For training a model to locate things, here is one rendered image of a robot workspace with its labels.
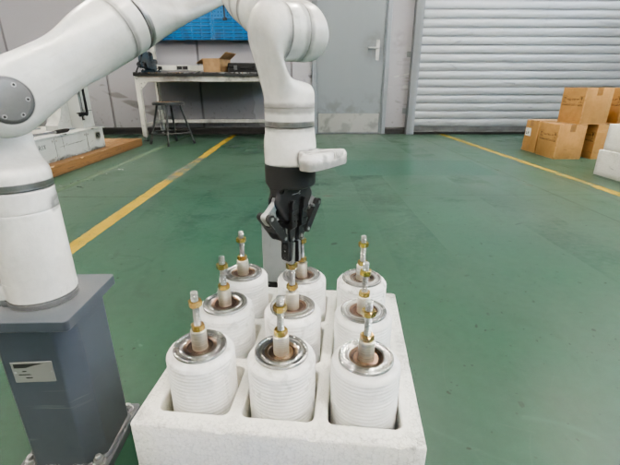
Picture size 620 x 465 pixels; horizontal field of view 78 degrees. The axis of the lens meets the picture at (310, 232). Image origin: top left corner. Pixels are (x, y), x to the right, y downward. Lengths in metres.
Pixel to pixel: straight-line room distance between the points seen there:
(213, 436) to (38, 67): 0.52
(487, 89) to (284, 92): 5.45
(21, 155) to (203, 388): 0.40
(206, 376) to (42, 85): 0.43
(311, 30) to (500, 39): 5.47
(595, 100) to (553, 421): 3.52
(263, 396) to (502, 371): 0.62
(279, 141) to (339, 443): 0.40
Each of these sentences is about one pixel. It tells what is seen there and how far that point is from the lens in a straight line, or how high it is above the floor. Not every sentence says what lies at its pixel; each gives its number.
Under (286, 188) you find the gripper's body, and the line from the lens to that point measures 0.55.
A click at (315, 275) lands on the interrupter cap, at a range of 0.76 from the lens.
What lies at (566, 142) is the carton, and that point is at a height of 0.15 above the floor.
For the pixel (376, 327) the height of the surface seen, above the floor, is 0.25.
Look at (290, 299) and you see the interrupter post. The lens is 0.65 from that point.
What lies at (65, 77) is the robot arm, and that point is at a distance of 0.63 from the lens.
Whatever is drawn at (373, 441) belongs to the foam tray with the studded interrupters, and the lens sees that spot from 0.56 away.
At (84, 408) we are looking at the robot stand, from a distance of 0.75.
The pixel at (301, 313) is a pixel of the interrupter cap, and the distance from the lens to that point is 0.64.
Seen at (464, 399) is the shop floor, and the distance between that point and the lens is 0.92.
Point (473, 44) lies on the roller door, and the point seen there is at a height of 1.11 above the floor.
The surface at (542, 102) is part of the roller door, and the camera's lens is 6.30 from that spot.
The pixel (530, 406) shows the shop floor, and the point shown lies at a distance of 0.96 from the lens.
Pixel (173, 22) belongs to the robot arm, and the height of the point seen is 0.70.
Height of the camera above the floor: 0.60
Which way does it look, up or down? 21 degrees down
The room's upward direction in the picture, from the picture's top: straight up
